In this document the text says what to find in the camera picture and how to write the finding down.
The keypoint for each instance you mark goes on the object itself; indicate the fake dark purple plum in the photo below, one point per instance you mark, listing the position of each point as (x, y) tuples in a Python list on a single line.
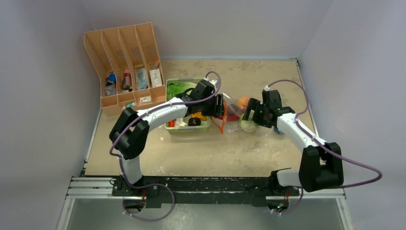
[(194, 121)]

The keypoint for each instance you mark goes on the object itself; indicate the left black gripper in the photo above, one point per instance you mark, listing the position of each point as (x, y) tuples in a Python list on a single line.
[(217, 109)]

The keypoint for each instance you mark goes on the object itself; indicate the fake red bell pepper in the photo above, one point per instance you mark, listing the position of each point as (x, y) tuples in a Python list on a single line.
[(232, 117)]

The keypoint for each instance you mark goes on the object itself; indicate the light blue packet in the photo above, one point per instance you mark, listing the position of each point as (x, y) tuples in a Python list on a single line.
[(141, 79)]

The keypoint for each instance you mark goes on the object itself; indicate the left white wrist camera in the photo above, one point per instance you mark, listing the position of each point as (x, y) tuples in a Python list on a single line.
[(215, 83)]

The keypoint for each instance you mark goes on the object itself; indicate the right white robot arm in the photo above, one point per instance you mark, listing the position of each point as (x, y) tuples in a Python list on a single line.
[(318, 169)]

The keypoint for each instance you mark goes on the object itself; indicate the white staples box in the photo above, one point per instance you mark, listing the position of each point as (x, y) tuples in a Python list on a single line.
[(146, 99)]

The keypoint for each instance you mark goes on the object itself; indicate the fake napa cabbage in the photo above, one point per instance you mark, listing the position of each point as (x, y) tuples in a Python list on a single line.
[(177, 87)]

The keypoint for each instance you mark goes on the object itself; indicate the white packaged item card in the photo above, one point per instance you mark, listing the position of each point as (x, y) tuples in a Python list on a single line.
[(155, 76)]

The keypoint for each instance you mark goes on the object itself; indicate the green white glue stick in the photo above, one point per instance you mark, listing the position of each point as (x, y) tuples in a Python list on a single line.
[(133, 104)]

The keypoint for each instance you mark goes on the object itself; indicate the pink capped bottle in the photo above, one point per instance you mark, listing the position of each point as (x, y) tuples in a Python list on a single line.
[(127, 81)]

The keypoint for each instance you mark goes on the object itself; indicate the fake white garlic bulb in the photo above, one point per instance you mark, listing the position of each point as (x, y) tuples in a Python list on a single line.
[(180, 123)]

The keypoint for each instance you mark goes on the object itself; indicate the clear zip top bag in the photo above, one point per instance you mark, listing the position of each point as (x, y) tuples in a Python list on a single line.
[(230, 107)]

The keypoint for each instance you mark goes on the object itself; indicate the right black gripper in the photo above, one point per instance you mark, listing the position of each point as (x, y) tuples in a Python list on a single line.
[(251, 110)]

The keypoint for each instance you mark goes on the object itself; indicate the fake green cabbage head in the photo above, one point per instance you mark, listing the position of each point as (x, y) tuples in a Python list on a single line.
[(249, 125)]

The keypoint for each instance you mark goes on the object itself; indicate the light green plastic basket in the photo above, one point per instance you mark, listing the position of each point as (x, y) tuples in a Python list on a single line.
[(178, 130)]

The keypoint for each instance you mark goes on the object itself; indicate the blue object in organizer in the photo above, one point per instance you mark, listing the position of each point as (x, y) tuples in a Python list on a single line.
[(111, 79)]

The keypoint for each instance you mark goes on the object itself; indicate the pink plastic file organizer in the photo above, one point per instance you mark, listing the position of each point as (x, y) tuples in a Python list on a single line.
[(127, 62)]

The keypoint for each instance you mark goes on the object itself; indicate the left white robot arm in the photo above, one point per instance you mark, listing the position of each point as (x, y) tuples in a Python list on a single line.
[(130, 132)]

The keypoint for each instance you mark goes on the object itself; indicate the fake red chili pepper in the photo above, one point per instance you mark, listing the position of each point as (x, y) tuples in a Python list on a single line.
[(171, 123)]

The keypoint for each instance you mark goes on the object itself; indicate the fake peach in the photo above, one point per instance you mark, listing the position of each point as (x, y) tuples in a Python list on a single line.
[(243, 101)]

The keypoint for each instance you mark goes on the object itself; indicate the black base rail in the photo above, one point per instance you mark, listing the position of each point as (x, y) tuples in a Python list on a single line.
[(155, 191)]

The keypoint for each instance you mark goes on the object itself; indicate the fake orange ginger root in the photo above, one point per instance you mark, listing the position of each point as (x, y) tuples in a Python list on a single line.
[(199, 115)]

